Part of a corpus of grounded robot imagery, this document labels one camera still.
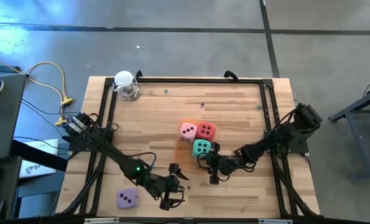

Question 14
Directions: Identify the large purple foam die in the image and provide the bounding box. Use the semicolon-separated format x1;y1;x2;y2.
116;188;139;210

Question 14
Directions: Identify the black desk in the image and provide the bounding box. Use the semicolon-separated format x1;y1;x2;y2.
0;73;29;162

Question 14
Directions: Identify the black desk crossbar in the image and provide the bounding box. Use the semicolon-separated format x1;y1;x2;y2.
10;139;69;172

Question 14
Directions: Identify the yellow floor cable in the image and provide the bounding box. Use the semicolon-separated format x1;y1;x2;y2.
0;52;73;127

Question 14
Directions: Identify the large teal foam die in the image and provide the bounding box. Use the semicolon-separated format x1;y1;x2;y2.
192;139;211;159

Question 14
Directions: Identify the dark computer workstation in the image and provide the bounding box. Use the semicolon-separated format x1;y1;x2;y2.
0;155;22;220

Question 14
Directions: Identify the white metal bracket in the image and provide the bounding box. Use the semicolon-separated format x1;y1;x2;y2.
84;217;120;224
258;218;294;224

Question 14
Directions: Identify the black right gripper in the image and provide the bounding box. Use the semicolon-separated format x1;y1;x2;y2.
205;142;237;185

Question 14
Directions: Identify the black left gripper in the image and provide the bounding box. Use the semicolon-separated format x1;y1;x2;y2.
153;162;190;212

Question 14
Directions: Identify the black aluminium table frame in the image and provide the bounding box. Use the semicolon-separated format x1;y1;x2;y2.
57;77;319;218

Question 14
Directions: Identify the large red foam die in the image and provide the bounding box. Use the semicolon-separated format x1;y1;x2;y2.
196;121;217;142

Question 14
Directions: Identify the orange translucent plastic bin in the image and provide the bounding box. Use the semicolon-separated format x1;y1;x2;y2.
171;118;218;174

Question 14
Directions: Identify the blue-grey metal table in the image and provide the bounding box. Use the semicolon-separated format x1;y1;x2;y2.
329;85;370;182

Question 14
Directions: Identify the large pink foam die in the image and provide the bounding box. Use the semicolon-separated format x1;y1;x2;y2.
178;122;198;144

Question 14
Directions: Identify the white cardboard box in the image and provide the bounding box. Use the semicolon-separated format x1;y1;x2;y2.
19;139;60;179

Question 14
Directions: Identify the white mushroom-shaped lamp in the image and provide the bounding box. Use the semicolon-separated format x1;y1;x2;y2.
114;70;142;102

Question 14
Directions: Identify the white lamp cable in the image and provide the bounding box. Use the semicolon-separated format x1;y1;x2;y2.
112;81;143;102

